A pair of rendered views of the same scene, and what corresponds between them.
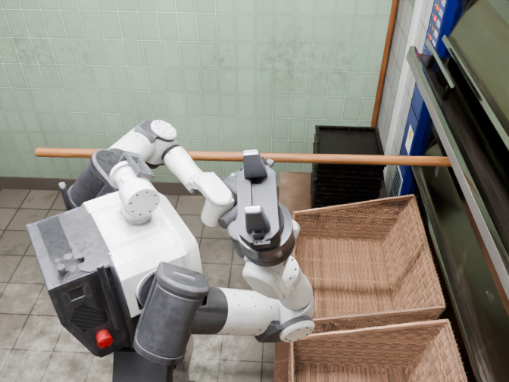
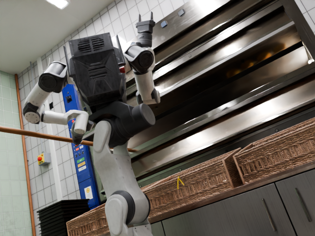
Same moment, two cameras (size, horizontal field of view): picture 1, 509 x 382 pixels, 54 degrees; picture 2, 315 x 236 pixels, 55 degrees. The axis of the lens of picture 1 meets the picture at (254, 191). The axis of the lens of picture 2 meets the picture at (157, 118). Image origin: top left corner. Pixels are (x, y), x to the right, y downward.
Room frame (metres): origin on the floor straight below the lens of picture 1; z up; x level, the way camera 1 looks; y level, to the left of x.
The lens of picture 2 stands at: (0.03, 1.39, 0.45)
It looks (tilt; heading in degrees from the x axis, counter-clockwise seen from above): 22 degrees up; 293
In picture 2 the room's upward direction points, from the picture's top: 17 degrees counter-clockwise
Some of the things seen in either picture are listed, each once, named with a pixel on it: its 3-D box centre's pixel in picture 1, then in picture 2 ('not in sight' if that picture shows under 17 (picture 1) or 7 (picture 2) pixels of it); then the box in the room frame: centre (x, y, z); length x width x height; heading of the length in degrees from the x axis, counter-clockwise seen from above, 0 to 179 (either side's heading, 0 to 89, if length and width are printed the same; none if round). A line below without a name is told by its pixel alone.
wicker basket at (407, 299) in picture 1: (356, 266); (120, 210); (1.24, -0.37, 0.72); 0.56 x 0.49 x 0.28; 176
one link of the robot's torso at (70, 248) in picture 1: (122, 271); (99, 76); (0.73, 0.29, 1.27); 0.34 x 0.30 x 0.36; 31
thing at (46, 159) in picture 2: not in sight; (43, 159); (2.15, -0.65, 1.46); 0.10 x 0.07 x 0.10; 177
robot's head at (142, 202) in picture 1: (135, 192); not in sight; (0.75, 0.24, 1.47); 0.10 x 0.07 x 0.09; 31
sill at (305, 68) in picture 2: not in sight; (190, 124); (0.65, -0.63, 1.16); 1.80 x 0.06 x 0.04; 177
